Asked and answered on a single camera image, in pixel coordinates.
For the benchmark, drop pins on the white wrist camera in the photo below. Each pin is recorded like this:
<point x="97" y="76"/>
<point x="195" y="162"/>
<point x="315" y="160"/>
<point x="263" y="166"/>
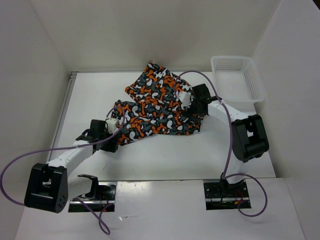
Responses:
<point x="111" y="125"/>
<point x="185" y="99"/>

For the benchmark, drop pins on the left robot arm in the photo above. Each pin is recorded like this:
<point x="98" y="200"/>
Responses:
<point x="48" y="187"/>

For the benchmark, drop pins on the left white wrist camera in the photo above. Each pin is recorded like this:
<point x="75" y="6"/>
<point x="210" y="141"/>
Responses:
<point x="111" y="125"/>

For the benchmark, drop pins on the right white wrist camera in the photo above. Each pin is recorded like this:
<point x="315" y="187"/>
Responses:
<point x="185" y="99"/>

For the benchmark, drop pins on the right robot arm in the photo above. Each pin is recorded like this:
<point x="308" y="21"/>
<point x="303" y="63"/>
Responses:
<point x="247" y="136"/>

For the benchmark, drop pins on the orange camouflage shorts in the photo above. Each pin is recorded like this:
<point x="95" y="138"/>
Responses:
<point x="154" y="109"/>

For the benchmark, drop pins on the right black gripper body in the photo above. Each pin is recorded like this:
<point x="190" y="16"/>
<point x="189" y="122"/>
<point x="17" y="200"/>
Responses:
<point x="194" y="108"/>

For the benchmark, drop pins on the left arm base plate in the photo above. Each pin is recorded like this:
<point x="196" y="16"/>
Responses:
<point x="105" y="194"/>

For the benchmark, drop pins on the white plastic basket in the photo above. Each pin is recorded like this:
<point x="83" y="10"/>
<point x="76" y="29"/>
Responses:
<point x="237" y="79"/>

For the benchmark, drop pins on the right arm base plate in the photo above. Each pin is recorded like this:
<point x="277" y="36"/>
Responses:
<point x="215" y="197"/>

